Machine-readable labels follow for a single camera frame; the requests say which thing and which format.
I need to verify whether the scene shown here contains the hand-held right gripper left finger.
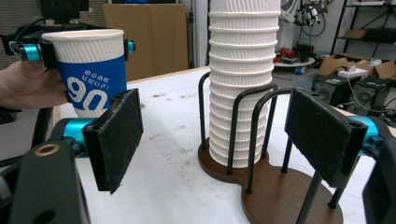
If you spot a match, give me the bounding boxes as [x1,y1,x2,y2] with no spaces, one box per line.
[62,88,145,196]

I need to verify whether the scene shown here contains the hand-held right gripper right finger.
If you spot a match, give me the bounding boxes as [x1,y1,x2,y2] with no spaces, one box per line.
[283,87,381,189]

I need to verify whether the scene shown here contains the blue label paper cup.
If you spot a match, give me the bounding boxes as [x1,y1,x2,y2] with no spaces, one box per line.
[41,28,129,119]

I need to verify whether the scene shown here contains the brown cup holder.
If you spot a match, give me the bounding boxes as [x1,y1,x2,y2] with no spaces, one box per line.
[197,71,362,224]

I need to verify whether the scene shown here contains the stack of white ribbed cups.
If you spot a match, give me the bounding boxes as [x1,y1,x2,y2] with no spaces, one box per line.
[207,0,282,169]

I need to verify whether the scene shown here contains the black computer tower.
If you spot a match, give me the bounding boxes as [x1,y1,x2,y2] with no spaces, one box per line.
[310,77,357,107]
[347,76,396,117]

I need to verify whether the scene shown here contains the white power strip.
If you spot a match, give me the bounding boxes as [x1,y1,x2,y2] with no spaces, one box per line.
[337,66,369,79]

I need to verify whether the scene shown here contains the open cardboard box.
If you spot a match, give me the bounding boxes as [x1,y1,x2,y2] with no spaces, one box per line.
[317,53,396,80]

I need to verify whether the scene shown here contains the white round table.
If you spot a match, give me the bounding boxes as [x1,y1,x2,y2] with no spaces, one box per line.
[273,57,317,68]

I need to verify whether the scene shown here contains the black metal shelf rack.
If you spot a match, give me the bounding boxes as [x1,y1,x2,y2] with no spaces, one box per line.
[330,0,396,62]

